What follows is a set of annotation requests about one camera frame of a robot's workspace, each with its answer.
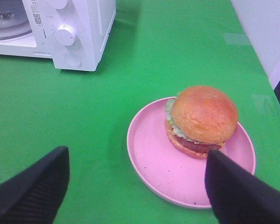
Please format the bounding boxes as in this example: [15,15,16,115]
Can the pink round plate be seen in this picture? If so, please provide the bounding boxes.
[126,96,256,209]

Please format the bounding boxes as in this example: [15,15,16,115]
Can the glass microwave turntable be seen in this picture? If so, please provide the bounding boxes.
[0,0,32,40]

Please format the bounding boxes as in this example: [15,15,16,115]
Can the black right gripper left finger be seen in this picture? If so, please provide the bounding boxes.
[0,146,70,224]

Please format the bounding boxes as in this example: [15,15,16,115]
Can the white microwave knob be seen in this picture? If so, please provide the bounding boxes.
[47,0,68,9]
[55,24,78,46]

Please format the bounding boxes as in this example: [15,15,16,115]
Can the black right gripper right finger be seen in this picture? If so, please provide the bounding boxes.
[204,150,280,224]

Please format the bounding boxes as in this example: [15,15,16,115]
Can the white microwave oven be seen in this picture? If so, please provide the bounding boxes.
[0,0,116,71]

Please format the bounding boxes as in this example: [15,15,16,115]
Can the round white door button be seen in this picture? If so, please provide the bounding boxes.
[65,53,82,67]

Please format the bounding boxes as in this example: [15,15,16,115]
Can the burger with lettuce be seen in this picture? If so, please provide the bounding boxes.
[164,85,238,159]

